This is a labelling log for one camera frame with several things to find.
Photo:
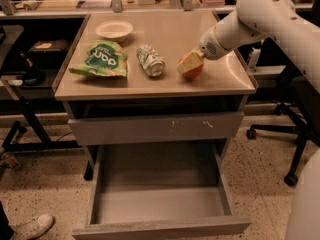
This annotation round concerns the white sneaker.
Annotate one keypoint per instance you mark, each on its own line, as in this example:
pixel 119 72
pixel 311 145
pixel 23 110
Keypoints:
pixel 34 228

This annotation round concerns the black desk frame left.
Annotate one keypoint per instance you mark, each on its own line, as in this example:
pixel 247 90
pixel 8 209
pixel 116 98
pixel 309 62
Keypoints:
pixel 9 36

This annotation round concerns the closed grey top drawer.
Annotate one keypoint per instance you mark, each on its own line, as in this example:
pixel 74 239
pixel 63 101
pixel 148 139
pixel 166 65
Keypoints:
pixel 157 128

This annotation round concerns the white paper bowl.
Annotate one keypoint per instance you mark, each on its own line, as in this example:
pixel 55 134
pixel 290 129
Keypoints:
pixel 117 31

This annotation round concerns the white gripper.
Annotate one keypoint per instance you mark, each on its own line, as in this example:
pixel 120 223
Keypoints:
pixel 209 46

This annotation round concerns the crushed green soda can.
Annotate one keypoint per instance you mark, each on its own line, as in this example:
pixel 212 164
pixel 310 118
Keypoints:
pixel 150 60

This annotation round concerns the green chip bag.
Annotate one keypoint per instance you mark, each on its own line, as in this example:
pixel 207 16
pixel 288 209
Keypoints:
pixel 104 59

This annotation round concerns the black office chair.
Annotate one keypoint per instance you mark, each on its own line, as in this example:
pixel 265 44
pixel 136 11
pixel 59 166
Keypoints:
pixel 298 99

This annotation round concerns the open grey middle drawer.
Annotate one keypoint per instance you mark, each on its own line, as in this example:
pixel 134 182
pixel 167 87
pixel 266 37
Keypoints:
pixel 159 191

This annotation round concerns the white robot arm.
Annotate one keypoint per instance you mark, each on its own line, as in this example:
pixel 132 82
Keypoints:
pixel 299 39

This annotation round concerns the black box under desk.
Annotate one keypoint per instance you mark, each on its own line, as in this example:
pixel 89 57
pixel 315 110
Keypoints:
pixel 49 51

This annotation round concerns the grey drawer cabinet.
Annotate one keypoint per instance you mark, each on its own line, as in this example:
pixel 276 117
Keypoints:
pixel 223 86

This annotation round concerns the red apple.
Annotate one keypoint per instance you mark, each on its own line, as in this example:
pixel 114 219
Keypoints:
pixel 192 73

